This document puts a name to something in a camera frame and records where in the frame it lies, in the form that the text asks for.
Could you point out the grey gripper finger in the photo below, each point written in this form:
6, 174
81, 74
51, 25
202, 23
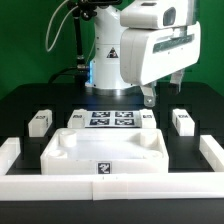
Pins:
149, 94
176, 81

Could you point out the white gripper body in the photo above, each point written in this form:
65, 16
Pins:
148, 55

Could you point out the white desk top tray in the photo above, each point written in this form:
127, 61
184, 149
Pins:
104, 151

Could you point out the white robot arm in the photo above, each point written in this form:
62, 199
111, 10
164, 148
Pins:
110, 23

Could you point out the fiducial marker sheet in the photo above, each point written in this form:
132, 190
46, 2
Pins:
114, 119

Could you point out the white U-shaped obstacle fence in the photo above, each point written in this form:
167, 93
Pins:
96, 187

